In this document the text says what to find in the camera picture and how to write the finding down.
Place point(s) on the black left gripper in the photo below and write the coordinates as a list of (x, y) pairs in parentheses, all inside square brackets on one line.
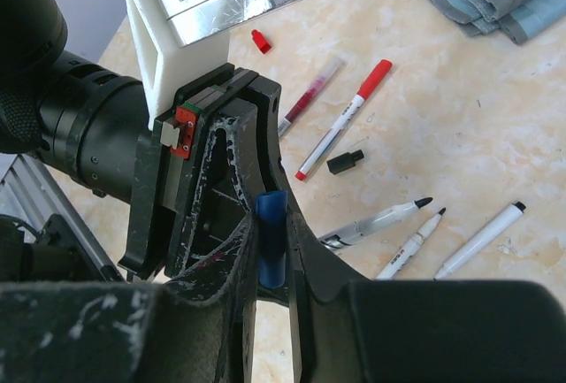
[(200, 169)]

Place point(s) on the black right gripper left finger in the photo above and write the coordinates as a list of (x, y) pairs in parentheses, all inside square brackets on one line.
[(197, 327)]

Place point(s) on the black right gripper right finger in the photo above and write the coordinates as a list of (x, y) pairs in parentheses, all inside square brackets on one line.
[(348, 328)]

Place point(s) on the white brown-end marker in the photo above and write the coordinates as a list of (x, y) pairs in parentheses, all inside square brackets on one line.
[(410, 247)]

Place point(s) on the red clear pen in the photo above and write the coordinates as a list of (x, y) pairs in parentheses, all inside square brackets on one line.
[(314, 89)]

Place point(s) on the blue pen cap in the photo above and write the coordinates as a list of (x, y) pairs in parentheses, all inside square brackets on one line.
[(271, 214)]

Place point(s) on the white blue-end marker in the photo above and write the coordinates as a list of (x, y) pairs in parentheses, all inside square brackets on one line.
[(351, 234)]

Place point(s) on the red marker cap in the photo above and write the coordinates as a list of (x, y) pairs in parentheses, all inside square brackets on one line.
[(378, 73)]

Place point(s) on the white red-end marker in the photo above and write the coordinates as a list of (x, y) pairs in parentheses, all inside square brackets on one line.
[(329, 138)]

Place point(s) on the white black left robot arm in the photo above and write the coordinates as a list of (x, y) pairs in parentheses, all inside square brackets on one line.
[(66, 112)]

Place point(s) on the small red pen cap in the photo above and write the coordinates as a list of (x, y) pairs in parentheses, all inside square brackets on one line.
[(262, 43)]

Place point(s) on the black pen cap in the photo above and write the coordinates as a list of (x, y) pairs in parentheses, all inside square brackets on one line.
[(344, 162)]

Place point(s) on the small white black-end pen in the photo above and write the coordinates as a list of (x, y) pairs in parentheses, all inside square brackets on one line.
[(485, 235)]

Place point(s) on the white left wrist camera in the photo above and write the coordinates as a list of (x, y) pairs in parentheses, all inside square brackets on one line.
[(178, 41)]

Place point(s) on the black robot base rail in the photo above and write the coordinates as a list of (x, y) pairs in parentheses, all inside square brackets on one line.
[(30, 193)]

